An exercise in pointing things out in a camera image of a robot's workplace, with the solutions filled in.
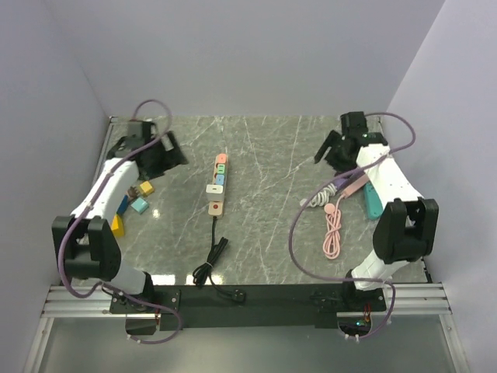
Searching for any black power cable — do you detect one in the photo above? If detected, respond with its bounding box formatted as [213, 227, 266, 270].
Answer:
[192, 217, 247, 304]

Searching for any white plug adapter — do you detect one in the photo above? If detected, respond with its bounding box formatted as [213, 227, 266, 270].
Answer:
[206, 184, 224, 195]

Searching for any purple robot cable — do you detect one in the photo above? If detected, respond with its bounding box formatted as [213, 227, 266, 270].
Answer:
[57, 99, 183, 346]
[289, 112, 417, 343]

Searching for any blue cube adapter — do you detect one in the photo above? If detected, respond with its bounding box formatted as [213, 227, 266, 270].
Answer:
[116, 195, 129, 216]

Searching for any pink brown plug adapter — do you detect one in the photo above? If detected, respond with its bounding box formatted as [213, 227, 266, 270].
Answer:
[127, 187, 140, 199]

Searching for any teal power strip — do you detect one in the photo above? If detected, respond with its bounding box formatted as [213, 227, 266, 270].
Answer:
[363, 182, 384, 221]

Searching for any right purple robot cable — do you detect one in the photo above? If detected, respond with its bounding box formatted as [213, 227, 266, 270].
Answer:
[289, 112, 417, 343]

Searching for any beige power strip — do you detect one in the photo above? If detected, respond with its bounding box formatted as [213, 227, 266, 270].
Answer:
[205, 153, 228, 218]

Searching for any purple power strip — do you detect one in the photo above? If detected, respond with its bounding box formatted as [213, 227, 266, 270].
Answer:
[332, 176, 358, 191]

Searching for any black base bar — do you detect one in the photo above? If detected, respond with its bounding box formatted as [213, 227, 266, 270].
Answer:
[109, 282, 389, 331]

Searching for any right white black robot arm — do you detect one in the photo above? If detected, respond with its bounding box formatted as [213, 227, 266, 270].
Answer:
[315, 111, 439, 310]

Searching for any teal plug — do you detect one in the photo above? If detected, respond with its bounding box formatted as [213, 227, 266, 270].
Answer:
[130, 197, 149, 214]

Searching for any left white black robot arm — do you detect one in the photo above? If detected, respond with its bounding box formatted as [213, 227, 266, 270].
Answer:
[51, 119, 188, 312]

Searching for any large yellow cube plug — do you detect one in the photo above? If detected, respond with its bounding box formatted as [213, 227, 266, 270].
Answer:
[111, 214, 125, 238]

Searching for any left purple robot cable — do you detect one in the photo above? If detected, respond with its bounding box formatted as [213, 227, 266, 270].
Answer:
[57, 99, 183, 346]

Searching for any small yellow plug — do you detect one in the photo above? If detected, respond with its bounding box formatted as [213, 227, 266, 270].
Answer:
[138, 181, 155, 197]

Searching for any pink power strip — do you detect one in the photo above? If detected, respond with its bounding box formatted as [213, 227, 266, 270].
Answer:
[342, 175, 369, 198]

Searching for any pink cable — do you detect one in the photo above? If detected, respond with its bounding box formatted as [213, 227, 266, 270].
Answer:
[321, 193, 349, 260]

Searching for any aluminium rail frame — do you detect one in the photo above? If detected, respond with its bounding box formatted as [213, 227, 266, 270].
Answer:
[43, 116, 450, 330]

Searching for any white cable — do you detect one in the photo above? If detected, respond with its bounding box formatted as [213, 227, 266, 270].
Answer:
[301, 184, 339, 207]

